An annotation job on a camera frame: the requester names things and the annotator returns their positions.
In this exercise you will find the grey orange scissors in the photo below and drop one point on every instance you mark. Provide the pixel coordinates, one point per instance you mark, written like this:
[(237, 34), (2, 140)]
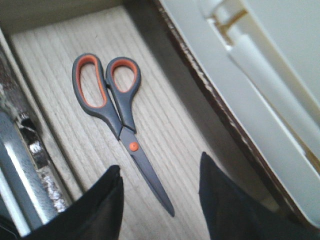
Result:
[(116, 112)]

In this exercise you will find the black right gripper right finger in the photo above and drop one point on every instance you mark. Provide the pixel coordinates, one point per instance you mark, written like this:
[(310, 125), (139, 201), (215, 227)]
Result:
[(231, 214)]

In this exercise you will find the dark wooden drawer cabinet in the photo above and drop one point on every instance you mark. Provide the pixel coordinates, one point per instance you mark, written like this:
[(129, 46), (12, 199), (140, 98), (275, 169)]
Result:
[(260, 62)]

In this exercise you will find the dark wooden drawer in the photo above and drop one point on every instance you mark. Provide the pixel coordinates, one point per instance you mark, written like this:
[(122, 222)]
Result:
[(175, 122)]

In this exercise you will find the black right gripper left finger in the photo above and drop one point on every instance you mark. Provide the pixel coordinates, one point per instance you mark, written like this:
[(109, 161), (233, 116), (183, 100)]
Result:
[(97, 215)]

